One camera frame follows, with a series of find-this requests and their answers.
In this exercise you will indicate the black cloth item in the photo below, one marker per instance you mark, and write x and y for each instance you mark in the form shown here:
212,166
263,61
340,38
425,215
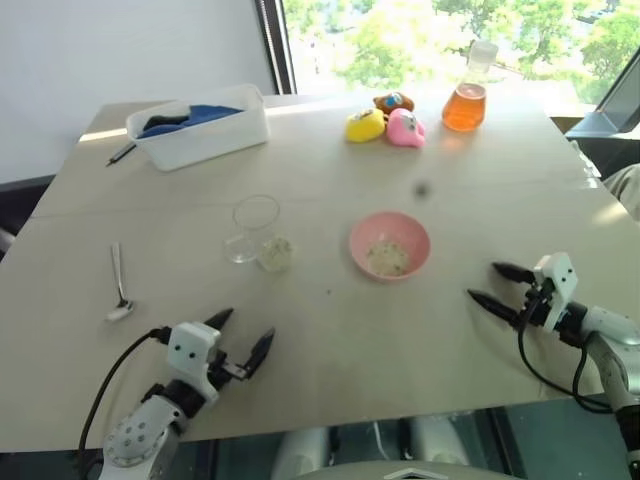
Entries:
167,120

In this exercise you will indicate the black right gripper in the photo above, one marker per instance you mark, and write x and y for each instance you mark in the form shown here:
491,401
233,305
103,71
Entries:
537,310

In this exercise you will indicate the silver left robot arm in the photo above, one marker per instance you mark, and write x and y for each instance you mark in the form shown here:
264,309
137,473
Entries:
135,440

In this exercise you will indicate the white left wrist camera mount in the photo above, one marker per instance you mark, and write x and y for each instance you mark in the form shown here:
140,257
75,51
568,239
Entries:
187,345

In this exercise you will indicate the clear glass beaker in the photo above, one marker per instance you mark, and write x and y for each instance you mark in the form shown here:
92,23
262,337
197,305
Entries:
250,220

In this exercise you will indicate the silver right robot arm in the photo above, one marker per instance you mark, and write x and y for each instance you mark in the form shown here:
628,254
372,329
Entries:
607,340

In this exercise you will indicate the dark grey angled frame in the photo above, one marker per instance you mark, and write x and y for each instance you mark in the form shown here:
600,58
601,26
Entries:
607,117

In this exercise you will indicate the grey rounded robot leg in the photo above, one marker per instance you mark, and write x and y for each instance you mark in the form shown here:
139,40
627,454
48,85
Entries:
437,440
300,452

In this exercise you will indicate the pink bowl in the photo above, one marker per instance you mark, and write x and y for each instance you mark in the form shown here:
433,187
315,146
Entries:
367,235

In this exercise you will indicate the pink plush toy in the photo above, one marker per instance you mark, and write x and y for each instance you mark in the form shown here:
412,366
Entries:
405,130

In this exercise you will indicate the glass flask with orange liquid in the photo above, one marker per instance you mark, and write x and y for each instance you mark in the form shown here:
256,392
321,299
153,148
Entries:
465,107

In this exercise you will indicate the brown cardboard box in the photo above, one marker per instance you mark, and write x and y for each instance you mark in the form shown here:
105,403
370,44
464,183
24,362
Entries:
567,124

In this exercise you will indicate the silver metal spoon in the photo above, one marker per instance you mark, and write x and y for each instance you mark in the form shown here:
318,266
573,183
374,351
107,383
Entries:
118,280

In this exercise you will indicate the blue cloth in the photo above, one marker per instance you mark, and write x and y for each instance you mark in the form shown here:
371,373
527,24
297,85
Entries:
210,112

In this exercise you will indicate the dark chair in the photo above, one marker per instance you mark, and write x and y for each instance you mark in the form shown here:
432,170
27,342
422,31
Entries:
22,205

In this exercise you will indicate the light grey robot torso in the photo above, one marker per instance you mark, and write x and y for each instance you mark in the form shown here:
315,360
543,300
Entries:
400,472

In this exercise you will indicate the person's beige trouser knee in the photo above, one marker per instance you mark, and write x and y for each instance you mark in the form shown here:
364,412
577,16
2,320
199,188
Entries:
625,192

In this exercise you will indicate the white plastic bin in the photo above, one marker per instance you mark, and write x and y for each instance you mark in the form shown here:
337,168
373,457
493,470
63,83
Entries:
210,140

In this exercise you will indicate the yellow plush toy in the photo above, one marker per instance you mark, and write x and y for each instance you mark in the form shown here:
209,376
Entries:
365,127

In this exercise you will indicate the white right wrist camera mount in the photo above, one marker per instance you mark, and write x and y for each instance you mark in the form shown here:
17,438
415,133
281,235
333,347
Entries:
562,285

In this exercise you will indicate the dark pen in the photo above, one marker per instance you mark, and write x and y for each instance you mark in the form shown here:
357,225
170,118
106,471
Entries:
120,155

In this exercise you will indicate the black window frame post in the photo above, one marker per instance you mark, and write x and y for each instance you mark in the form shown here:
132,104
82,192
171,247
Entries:
280,45

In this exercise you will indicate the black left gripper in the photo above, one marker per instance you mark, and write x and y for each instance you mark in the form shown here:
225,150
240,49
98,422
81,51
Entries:
222,372

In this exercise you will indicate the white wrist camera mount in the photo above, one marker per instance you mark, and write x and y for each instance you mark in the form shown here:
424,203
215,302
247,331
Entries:
187,345
562,285

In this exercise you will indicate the brown plush toy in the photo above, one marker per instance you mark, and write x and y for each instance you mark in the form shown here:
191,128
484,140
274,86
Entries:
392,102

